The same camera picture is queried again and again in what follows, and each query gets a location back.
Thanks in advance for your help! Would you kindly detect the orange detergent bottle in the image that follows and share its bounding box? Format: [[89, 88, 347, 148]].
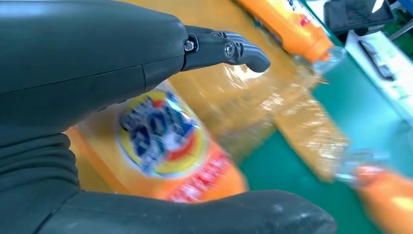
[[64, 80, 249, 204], [335, 150, 413, 234], [235, 0, 347, 75]]

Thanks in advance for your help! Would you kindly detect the black tablet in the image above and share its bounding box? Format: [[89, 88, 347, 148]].
[[323, 0, 396, 36]]

